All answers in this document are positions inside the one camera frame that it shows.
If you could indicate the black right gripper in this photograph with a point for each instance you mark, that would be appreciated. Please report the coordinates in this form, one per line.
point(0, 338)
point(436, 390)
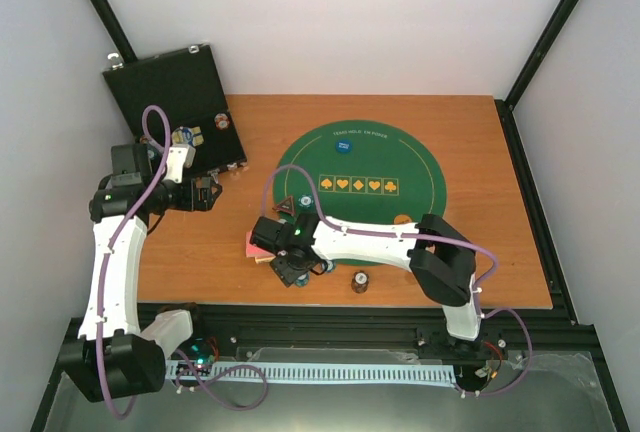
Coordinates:
point(287, 275)

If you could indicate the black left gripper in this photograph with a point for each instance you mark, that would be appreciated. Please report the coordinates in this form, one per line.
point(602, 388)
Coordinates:
point(205, 202)

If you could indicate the red triangular dealer button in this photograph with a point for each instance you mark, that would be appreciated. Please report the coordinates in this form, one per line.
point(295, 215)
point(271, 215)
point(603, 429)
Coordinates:
point(285, 206)

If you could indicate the brown poker chip stack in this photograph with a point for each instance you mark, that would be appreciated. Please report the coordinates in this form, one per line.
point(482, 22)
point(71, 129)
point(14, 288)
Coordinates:
point(360, 282)

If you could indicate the orange big blind button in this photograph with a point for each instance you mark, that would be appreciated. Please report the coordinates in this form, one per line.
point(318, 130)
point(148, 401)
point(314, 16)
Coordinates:
point(402, 219)

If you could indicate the blue small blind button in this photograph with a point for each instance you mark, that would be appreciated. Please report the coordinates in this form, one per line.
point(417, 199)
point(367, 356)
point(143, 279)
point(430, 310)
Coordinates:
point(343, 146)

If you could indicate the teal poker chip stack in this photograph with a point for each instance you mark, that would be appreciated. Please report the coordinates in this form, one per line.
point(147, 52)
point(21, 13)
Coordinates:
point(302, 280)

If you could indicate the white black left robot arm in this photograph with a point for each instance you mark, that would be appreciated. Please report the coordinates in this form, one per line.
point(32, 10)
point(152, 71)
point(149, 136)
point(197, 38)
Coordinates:
point(112, 356)

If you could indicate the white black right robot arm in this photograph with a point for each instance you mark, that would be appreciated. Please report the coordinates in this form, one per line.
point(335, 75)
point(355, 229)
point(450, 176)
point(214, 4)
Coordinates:
point(441, 260)

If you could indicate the red playing card deck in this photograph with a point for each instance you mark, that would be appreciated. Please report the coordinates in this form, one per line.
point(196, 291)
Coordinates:
point(256, 253)

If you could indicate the blue chips in case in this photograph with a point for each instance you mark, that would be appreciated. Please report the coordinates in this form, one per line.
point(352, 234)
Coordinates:
point(191, 136)

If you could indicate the orange chip in case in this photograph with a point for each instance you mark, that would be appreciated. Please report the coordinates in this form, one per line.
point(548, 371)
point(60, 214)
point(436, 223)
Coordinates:
point(222, 121)

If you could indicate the black poker case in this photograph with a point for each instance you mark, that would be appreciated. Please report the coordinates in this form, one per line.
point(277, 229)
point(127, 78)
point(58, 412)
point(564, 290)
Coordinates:
point(185, 83)

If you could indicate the round green poker mat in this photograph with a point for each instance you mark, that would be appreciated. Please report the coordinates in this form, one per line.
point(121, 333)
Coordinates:
point(388, 172)

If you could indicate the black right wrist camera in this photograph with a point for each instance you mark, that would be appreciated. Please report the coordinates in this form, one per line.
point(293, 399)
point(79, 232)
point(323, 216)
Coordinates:
point(267, 234)

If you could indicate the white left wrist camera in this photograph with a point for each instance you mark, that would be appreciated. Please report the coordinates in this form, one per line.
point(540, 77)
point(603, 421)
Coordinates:
point(179, 157)

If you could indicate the black aluminium frame rail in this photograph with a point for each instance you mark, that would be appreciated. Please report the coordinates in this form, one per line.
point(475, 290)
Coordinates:
point(538, 371)

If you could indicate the light blue cable duct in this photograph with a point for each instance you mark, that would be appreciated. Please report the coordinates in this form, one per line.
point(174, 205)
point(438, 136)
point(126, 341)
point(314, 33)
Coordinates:
point(314, 374)

